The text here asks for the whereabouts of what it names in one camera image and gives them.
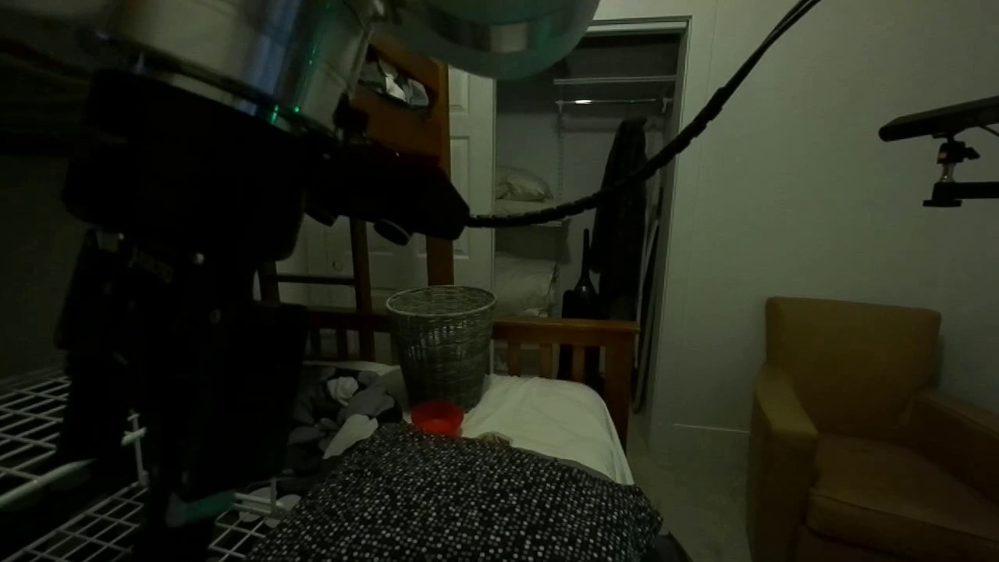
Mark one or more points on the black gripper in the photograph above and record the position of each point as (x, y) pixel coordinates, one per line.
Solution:
(183, 203)

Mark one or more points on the dark hanging coat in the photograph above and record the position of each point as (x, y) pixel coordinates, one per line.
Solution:
(614, 245)

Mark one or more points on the white mattress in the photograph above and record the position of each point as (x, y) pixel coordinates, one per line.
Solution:
(550, 416)

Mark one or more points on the white wire shelf rack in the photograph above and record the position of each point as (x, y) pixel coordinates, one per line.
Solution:
(93, 479)

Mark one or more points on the tan armchair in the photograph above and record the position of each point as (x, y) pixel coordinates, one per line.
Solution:
(854, 449)

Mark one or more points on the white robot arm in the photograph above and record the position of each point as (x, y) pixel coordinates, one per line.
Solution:
(296, 63)

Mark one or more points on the white closet pillow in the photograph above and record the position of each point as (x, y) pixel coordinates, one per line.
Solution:
(522, 186)

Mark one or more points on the grey leaf pattern cloth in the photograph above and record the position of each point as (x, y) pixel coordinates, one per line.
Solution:
(343, 403)

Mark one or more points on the wooden bunk bed frame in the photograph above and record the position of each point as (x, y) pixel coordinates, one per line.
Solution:
(337, 257)

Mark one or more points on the woven wicker basket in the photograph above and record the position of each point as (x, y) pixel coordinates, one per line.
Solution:
(440, 342)

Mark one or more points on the black white dotted blanket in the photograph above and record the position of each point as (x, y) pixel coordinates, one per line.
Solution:
(417, 498)

